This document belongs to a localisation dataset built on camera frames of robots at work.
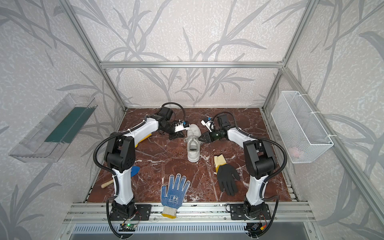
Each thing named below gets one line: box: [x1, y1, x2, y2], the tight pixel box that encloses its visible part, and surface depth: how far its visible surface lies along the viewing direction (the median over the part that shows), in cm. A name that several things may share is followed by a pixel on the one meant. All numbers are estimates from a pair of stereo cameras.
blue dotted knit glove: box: [160, 173, 191, 219], surface depth 80 cm
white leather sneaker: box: [187, 124, 202, 163], surface depth 93 cm
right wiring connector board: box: [244, 223, 264, 235], surface depth 74 cm
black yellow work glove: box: [214, 154, 241, 197], surface depth 86 cm
